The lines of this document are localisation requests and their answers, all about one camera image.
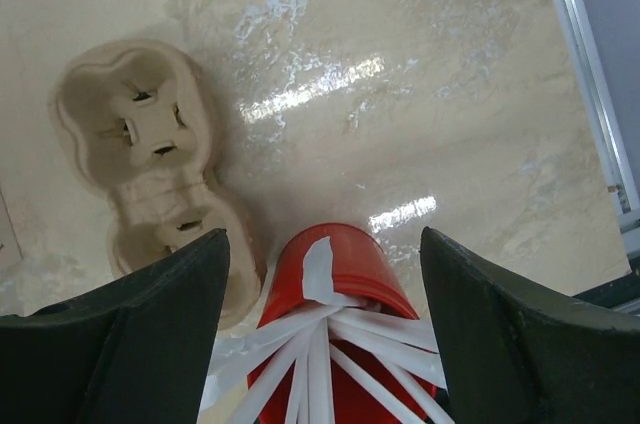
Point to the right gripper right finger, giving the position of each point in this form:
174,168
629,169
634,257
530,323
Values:
515,351

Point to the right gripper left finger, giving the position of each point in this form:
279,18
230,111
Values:
136,350

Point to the white wrapped straw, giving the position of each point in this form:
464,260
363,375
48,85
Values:
299,343

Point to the brown pulp cup carrier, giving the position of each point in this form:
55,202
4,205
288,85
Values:
137,122

